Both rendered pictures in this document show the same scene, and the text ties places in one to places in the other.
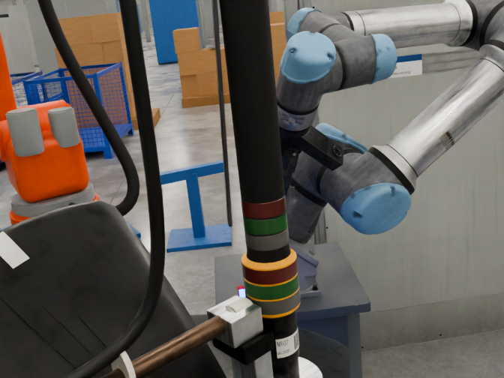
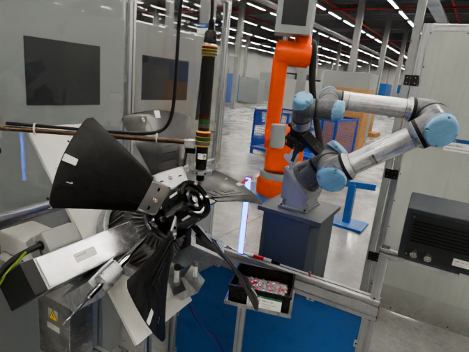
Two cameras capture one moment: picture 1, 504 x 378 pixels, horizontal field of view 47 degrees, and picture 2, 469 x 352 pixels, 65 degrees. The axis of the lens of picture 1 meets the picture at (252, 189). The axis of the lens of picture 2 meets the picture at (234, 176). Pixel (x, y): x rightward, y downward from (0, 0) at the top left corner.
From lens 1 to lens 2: 0.81 m
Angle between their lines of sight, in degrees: 31
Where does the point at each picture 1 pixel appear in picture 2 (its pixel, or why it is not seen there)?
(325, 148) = (313, 144)
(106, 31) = not seen: hidden behind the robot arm
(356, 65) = (321, 109)
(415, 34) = (377, 108)
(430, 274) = (450, 283)
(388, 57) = (338, 110)
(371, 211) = (324, 177)
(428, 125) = (366, 149)
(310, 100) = (300, 119)
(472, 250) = not seen: outside the picture
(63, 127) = not seen: hidden behind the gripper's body
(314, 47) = (303, 97)
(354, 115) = (425, 167)
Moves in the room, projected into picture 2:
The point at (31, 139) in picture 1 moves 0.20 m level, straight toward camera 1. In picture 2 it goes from (278, 140) to (276, 142)
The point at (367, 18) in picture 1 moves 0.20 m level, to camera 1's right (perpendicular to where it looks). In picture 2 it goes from (352, 95) to (406, 101)
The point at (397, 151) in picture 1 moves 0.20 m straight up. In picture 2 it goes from (348, 156) to (357, 105)
